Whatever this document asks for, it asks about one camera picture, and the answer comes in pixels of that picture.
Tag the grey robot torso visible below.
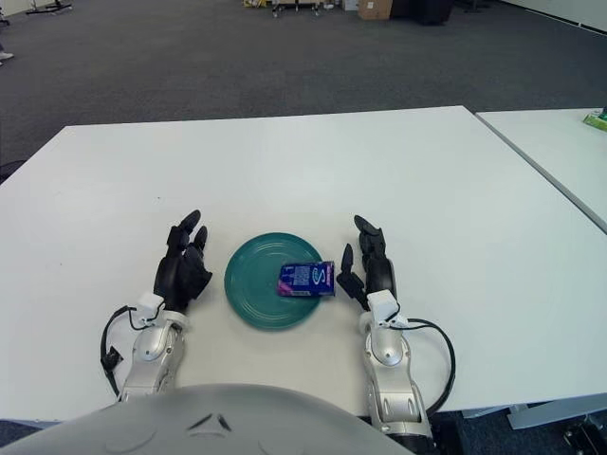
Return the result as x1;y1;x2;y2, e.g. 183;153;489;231
0;383;416;455

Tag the black metal stand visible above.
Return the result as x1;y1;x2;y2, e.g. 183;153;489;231
563;416;607;455

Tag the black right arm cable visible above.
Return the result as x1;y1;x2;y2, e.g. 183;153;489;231
397;318;457;413

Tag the brown cardboard box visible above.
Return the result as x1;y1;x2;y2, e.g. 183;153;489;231
358;0;394;20

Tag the black cabinet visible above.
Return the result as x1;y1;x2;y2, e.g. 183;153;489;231
391;0;454;26

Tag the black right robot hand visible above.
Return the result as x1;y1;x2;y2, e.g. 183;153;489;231
335;214;397;312

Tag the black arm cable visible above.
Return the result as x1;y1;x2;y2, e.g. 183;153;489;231
100;305;143;397
397;318;457;413

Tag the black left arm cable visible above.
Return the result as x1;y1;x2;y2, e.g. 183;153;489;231
100;305;143;397

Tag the blue gum pack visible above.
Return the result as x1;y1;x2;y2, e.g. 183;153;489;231
275;260;337;300

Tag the green box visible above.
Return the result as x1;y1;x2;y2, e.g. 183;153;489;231
582;108;607;132

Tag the teal round plate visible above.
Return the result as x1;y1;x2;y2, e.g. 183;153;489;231
223;231;333;332

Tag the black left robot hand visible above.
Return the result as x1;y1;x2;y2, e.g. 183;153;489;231
152;209;213;315

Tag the black floor stand base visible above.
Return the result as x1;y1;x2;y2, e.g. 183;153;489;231
26;0;75;15

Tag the white table foot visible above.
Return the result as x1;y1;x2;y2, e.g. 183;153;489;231
507;403;607;430

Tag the wheeled metal cart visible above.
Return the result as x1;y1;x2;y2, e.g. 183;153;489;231
269;0;333;19

